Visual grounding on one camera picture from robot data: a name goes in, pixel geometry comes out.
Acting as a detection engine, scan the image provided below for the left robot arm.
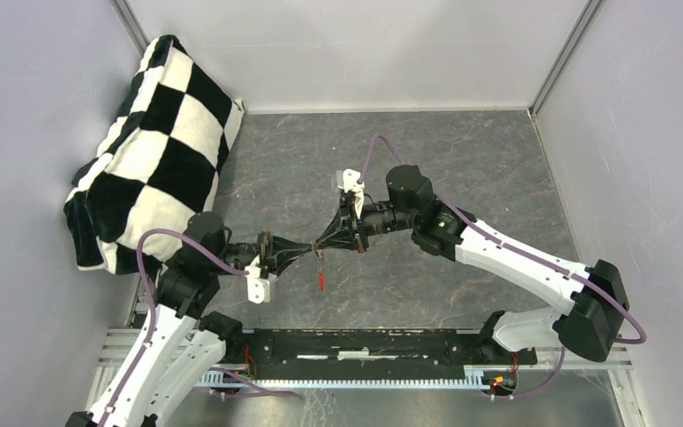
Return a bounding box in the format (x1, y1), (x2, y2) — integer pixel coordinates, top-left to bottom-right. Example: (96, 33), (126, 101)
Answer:
(67, 212), (313, 426)

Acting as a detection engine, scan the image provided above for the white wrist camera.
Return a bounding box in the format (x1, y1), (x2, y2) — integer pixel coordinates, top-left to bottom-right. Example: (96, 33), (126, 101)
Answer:
(245, 266), (277, 304)
(335, 169), (365, 194)

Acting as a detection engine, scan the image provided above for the white toothed cable duct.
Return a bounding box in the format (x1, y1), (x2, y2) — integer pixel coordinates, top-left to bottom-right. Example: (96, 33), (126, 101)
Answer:
(196, 368), (490, 391)

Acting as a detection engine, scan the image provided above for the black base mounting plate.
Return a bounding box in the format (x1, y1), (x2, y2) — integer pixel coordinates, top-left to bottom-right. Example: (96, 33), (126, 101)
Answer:
(222, 329), (537, 381)

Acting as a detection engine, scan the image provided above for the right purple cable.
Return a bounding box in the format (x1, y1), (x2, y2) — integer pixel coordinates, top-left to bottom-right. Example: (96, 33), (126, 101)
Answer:
(358, 133), (647, 400)

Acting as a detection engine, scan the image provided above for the black white checkered blanket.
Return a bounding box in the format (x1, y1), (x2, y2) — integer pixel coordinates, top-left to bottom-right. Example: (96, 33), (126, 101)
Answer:
(63, 35), (245, 275)

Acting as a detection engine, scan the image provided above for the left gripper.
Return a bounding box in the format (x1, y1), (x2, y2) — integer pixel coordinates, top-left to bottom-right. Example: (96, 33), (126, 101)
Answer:
(210, 231), (312, 278)

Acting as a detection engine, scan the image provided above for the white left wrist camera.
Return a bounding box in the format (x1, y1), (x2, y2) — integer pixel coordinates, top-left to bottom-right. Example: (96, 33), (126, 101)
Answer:
(245, 266), (277, 304)

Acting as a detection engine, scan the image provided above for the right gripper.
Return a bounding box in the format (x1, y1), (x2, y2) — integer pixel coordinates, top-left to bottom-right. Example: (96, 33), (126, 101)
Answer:
(317, 196), (417, 253)

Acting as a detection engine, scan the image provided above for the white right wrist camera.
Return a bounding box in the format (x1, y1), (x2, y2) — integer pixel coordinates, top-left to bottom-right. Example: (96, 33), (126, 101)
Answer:
(335, 169), (365, 194)

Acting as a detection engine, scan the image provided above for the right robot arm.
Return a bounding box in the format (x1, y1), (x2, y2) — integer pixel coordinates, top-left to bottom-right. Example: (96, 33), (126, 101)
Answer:
(315, 165), (630, 363)

